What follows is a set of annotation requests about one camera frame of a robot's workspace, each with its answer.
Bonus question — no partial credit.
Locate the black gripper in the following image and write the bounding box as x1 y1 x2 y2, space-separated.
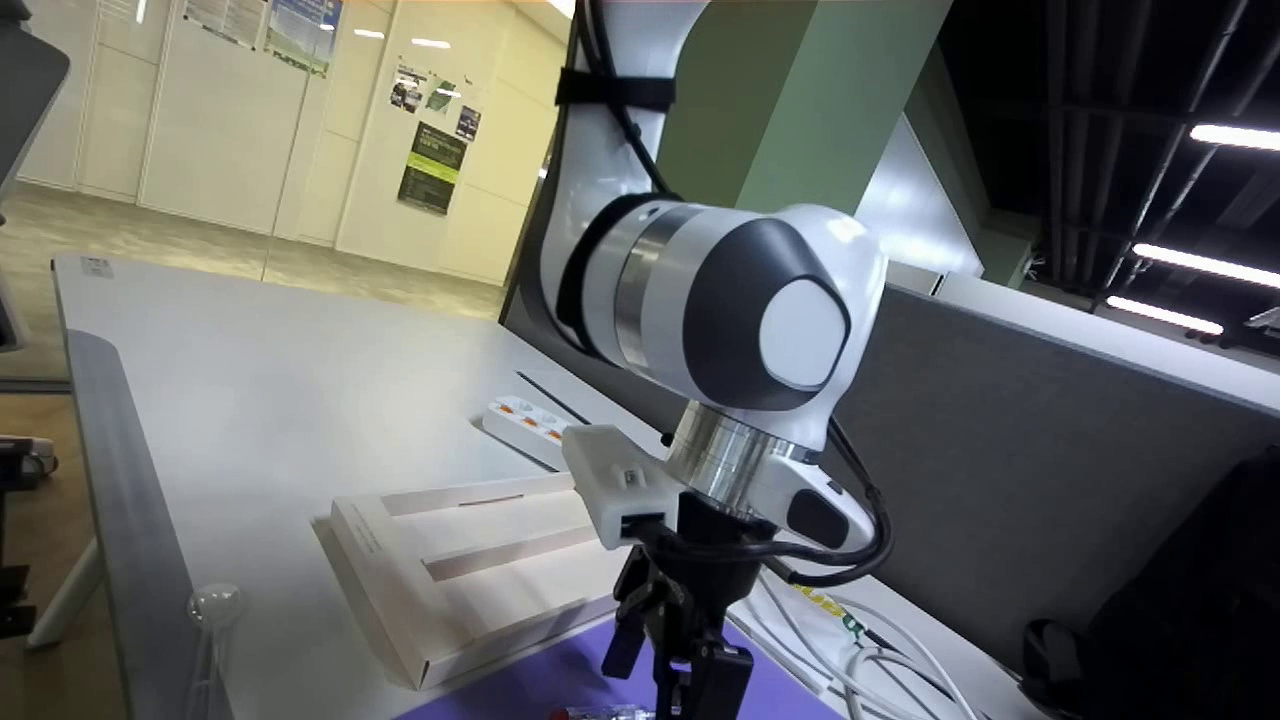
597 488 780 720

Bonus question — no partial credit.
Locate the clear suction cup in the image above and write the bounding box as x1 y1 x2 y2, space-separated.
181 586 246 635

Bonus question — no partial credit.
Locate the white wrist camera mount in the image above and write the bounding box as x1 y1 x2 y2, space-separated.
555 422 881 560

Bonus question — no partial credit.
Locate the dark green wall poster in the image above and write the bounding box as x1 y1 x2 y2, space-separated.
392 119 472 219

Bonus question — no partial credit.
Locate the large blue wall poster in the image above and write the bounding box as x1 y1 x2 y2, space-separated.
261 0 347 80

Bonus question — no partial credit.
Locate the white power strip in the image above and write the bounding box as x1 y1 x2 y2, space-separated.
472 394 580 472

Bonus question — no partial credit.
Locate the white power cable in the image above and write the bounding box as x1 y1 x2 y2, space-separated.
738 572 989 720

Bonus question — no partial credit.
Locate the white compartment tray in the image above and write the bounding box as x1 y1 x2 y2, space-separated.
323 478 633 691

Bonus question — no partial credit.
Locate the long ceiling light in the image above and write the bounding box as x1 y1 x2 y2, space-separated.
1127 240 1280 297
1101 294 1230 342
1186 119 1280 156

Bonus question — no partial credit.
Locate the purple mat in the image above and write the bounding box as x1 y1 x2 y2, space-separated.
395 607 846 720

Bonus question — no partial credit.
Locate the gray partition panel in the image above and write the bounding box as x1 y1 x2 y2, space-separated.
499 274 1280 674

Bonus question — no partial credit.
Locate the white table leg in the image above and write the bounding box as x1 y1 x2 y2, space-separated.
26 535 106 655

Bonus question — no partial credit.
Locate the dark monitor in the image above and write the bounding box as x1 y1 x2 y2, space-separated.
0 0 75 187

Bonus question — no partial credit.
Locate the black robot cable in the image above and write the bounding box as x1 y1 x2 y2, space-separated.
759 422 894 593

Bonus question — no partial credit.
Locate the thin black cable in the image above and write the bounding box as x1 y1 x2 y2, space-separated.
511 370 594 422

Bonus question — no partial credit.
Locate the green square column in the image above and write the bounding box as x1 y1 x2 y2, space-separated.
655 0 940 249

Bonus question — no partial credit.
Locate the yellow green cable label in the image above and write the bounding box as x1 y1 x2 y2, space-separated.
784 579 899 649

